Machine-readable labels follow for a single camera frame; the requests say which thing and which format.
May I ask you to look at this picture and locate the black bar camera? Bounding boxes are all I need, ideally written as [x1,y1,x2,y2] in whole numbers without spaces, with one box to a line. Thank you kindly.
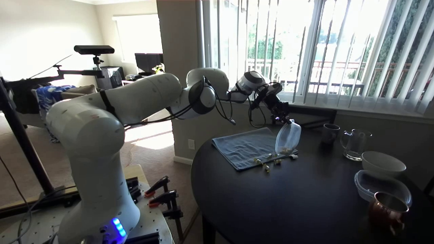
[73,43,117,57]

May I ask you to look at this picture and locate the robot base platform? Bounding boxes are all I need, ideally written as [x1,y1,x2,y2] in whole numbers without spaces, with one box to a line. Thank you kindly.
[0,161,176,244]

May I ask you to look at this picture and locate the blue folded towel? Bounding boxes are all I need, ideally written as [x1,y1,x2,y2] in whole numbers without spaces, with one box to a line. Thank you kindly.
[210,126,292,172]

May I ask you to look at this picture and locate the white vertical window blinds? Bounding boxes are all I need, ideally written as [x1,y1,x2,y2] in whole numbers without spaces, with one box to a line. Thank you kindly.
[201,0,434,115]

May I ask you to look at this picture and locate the black wooden chair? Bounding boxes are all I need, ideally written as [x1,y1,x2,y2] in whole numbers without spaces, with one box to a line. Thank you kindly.
[289,103,339,131]

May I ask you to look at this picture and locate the glass cup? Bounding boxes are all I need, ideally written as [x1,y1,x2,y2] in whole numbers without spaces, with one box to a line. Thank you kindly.
[340,127,374,162]

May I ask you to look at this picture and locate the black camera stand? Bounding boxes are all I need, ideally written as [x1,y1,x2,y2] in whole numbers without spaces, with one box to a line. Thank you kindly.
[0,62,106,219]

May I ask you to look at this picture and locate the dark grey mug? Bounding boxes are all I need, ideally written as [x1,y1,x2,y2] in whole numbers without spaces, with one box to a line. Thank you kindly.
[320,122,343,145]

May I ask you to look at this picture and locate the black computer monitor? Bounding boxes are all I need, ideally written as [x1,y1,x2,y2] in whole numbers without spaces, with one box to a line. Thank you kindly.
[134,51,164,74]

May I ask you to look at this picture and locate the white ceramic bowl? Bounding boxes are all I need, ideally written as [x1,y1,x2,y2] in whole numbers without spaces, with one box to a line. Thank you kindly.
[361,150,408,180]

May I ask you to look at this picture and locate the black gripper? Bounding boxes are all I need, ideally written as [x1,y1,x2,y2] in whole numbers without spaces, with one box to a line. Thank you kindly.
[254,80,292,127]

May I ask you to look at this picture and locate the blue cloth pile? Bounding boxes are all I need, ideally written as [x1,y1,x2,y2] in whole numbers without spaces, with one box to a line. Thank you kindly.
[34,84,76,111]

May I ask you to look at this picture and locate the clear plastic food container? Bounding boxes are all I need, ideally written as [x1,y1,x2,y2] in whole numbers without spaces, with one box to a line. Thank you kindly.
[274,118,302,155]

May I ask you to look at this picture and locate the yellow candies pile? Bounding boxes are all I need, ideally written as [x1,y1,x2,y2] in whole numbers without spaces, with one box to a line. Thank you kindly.
[254,149,300,174]

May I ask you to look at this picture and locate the copper mug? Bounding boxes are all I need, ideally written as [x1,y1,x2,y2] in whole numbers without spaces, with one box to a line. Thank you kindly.
[368,189,411,237]

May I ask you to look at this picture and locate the orange handled black clamp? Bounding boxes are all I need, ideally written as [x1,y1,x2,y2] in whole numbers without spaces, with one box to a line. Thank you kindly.
[148,188,186,242]
[144,174,171,199]

